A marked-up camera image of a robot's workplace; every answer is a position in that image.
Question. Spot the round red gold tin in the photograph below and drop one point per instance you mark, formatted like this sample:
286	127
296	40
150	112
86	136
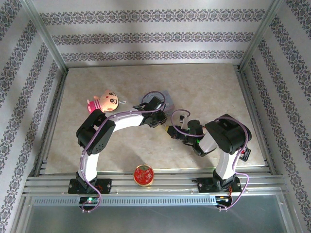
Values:
143	175

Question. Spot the black flat tool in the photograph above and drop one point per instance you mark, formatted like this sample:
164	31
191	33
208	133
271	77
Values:
246	154

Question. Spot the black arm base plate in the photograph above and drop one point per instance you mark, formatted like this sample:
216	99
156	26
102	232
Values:
104	185
205	185

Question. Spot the aluminium side rail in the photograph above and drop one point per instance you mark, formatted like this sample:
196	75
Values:
52	116
252	109

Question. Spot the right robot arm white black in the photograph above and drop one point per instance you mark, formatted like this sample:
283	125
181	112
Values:
226	162

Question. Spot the pink plush doll toy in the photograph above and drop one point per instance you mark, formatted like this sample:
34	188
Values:
107	99

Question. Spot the aluminium frame post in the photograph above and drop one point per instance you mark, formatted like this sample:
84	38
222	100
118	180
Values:
46	36
260	36

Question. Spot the aluminium mounting rail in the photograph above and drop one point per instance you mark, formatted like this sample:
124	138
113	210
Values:
155	183

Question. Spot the small circuit board green light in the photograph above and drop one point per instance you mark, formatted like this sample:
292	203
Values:
90	200

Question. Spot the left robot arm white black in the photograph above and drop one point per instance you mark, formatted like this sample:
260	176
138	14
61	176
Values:
126	120

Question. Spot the grey metal panel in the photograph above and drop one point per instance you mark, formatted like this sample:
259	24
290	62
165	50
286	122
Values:
155	219

